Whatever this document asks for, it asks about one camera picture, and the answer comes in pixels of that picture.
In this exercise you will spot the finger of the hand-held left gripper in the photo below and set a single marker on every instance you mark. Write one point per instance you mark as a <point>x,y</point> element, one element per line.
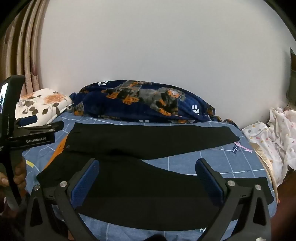
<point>46,127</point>
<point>29,120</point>

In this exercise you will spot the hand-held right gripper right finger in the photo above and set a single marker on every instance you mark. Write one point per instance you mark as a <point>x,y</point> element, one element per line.
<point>208,180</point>

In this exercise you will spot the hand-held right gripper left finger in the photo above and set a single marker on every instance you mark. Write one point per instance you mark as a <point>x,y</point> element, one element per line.
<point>85,180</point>

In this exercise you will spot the black pants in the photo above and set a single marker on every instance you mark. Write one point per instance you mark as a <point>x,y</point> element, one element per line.
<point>138,185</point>

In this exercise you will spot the person's left hand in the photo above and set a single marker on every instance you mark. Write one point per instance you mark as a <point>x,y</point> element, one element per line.
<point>20,173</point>

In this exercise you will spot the white floral pillow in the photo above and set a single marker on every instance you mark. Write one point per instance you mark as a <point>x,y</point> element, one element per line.
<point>39,104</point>

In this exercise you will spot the blue checked bedsheet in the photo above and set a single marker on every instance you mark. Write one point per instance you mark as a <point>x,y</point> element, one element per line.
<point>185,163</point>

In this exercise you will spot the white patterned cloth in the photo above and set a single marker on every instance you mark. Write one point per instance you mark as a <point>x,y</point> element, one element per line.
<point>277,132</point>

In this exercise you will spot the navy dog-print blanket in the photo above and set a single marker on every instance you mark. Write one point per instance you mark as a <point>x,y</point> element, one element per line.
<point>143,102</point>

